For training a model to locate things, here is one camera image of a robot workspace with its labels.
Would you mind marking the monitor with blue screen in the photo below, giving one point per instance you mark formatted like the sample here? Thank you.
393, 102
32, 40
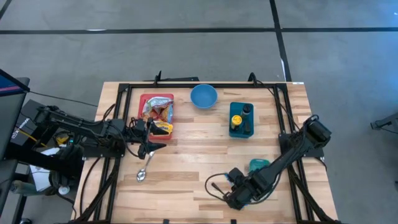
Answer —
11, 102

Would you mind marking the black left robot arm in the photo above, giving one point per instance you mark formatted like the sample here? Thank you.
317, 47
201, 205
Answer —
77, 127

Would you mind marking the blue ramen packet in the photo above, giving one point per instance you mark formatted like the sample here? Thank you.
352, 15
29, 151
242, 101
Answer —
170, 113

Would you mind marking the black pepper tin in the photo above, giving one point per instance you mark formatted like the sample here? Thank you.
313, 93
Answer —
247, 127

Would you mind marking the light blue bowl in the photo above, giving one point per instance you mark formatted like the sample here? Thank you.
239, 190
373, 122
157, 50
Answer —
203, 96

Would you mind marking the white paper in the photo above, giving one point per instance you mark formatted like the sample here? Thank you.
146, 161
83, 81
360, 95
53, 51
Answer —
40, 177

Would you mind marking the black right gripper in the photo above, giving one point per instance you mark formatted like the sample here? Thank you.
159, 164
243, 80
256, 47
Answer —
245, 186

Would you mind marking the black equipment case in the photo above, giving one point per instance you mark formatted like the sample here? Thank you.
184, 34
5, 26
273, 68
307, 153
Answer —
28, 107

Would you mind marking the yellow ramen packet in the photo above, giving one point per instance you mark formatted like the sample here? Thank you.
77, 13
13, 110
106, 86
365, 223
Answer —
163, 126

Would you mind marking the yellow lid spice jar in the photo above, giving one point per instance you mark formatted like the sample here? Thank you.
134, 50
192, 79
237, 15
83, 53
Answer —
236, 119

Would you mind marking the white round object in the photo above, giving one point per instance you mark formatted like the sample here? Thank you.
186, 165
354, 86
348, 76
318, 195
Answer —
63, 189

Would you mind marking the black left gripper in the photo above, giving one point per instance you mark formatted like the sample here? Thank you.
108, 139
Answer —
141, 137

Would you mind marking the white table label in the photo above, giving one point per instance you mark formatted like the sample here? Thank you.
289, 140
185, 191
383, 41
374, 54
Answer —
298, 82

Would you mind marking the red plastic bin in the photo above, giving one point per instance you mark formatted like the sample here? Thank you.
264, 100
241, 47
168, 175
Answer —
141, 101

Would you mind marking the black frame clip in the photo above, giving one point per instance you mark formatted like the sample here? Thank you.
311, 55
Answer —
233, 221
166, 221

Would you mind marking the red ramen packet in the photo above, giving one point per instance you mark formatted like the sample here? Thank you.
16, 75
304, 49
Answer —
147, 112

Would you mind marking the black table clamp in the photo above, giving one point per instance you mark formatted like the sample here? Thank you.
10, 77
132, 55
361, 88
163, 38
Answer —
158, 77
252, 77

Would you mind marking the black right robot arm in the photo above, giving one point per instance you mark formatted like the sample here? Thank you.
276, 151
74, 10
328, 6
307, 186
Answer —
295, 149

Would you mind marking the blue plastic bin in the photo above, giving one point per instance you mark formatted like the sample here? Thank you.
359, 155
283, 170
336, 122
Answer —
237, 107

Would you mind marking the green pink ramen packet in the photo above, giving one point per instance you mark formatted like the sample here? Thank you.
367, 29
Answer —
158, 102

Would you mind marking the mint green plastic bin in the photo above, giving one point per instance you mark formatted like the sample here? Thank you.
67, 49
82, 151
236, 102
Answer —
259, 165

